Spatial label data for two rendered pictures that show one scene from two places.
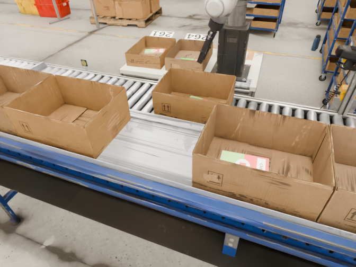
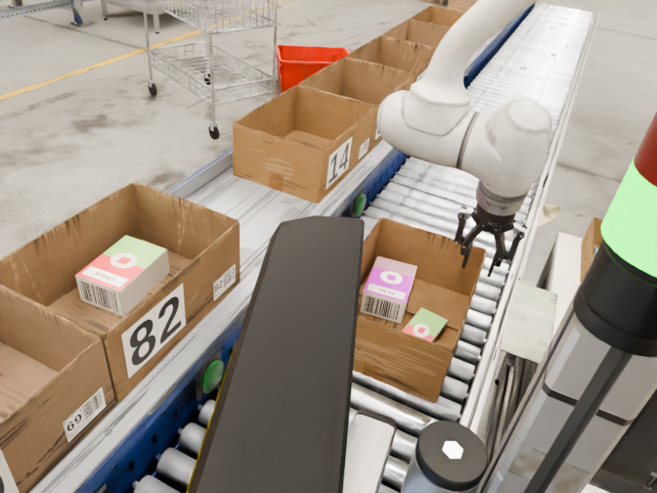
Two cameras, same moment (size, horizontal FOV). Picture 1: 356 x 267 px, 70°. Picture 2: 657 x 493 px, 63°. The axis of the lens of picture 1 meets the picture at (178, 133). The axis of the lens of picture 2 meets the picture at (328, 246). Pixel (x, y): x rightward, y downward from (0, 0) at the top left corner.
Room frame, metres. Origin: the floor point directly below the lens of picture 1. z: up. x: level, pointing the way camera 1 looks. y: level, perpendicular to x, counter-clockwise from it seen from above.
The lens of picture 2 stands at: (1.00, -1.09, 1.70)
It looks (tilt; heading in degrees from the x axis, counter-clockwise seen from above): 37 degrees down; 89
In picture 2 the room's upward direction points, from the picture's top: 7 degrees clockwise
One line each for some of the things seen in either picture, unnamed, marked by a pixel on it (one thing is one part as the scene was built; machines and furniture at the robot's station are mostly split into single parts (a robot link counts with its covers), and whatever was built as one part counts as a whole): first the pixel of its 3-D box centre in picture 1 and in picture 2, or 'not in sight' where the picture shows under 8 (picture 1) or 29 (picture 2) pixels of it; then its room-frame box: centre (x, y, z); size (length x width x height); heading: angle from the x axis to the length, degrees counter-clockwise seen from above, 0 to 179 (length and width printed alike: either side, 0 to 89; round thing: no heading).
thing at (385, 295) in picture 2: not in sight; (388, 288); (1.18, -0.01, 0.79); 0.16 x 0.11 x 0.07; 76
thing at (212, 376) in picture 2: not in sight; (213, 377); (0.80, -0.38, 0.81); 0.07 x 0.01 x 0.07; 67
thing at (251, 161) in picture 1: (242, 172); (124, 274); (0.58, -0.22, 0.92); 0.16 x 0.11 x 0.07; 72
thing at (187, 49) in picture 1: (190, 55); not in sight; (1.87, -0.12, 0.80); 0.38 x 0.28 x 0.10; 162
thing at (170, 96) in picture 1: (195, 96); (406, 300); (1.22, -0.10, 0.83); 0.39 x 0.29 x 0.17; 70
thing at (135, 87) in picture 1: (121, 102); (435, 236); (1.36, 0.35, 0.72); 0.52 x 0.05 x 0.05; 157
